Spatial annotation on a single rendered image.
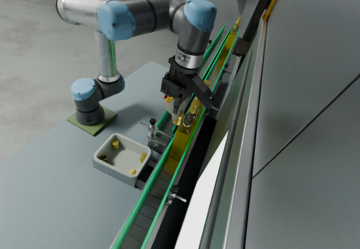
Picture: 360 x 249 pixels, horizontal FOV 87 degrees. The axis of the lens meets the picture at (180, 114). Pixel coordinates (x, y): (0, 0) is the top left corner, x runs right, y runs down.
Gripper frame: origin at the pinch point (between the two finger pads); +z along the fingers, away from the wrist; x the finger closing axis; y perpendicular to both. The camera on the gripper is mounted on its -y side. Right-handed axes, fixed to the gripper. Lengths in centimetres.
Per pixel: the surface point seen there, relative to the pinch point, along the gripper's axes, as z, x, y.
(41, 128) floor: 117, -2, 133
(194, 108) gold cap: 2.6, -9.7, -1.8
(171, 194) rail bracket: 19.8, 15.9, -11.5
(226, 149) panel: -14.7, 15.5, -18.5
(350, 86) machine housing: -40, 25, -23
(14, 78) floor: 117, -25, 218
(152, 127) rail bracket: 20.4, -4.1, 12.2
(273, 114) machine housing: -28.6, 16.4, -21.5
